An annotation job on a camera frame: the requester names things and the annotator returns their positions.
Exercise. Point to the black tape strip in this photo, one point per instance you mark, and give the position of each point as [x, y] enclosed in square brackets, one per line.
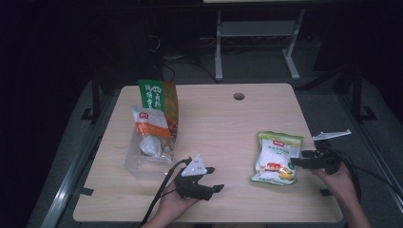
[87, 191]
[326, 192]

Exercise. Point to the person's right hand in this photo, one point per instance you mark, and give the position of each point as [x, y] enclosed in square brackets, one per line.
[339, 183]

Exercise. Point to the black metal stand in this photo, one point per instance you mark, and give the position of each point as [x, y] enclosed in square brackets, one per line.
[357, 95]
[96, 95]

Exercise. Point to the clear plastic container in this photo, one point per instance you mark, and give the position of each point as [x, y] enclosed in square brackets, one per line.
[142, 166]

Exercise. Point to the green and red food packet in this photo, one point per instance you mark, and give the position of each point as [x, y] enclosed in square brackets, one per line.
[155, 93]

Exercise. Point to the person's left hand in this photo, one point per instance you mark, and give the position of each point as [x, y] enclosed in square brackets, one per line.
[172, 205]

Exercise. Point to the aluminium rail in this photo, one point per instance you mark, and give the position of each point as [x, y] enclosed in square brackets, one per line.
[374, 152]
[68, 186]

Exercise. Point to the white and orange food packet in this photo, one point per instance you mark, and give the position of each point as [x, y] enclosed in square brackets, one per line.
[150, 126]

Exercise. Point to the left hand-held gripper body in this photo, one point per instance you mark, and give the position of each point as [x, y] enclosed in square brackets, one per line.
[190, 186]

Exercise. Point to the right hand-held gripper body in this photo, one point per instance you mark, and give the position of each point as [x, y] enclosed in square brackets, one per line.
[326, 158]

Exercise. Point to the white metal table frame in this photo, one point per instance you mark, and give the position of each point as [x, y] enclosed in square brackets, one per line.
[218, 47]

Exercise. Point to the white packet with green edge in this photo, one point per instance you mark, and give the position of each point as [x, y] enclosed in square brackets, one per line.
[275, 158]

